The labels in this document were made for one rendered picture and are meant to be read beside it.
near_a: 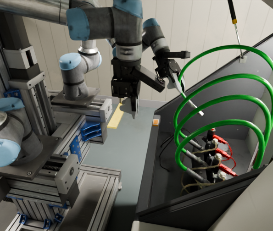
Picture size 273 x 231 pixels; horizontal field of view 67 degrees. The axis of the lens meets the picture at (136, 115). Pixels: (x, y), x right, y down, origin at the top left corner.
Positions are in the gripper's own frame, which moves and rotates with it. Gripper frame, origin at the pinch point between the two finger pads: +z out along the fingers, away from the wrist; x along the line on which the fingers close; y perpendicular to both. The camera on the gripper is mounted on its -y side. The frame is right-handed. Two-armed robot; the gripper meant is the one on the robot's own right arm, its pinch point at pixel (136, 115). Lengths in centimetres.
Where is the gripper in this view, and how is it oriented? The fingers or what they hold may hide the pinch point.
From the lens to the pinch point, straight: 70.8
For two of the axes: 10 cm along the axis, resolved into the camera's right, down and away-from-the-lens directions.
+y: -9.9, -0.9, 1.4
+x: -1.7, 5.5, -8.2
